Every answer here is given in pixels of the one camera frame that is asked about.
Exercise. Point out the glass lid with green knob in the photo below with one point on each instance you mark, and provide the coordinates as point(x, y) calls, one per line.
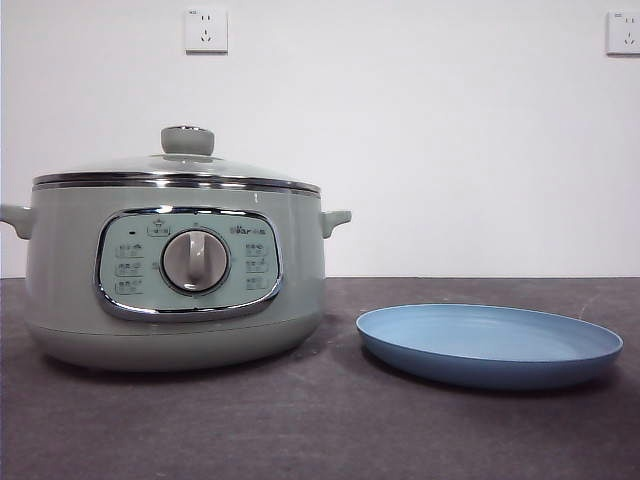
point(186, 140)

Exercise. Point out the blue round plate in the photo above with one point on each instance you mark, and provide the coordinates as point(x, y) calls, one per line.
point(490, 345)

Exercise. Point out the pale green electric steamer pot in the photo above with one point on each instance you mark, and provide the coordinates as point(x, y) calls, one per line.
point(65, 280)

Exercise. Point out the white wall socket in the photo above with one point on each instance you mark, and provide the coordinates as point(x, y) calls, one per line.
point(206, 31)
point(625, 32)

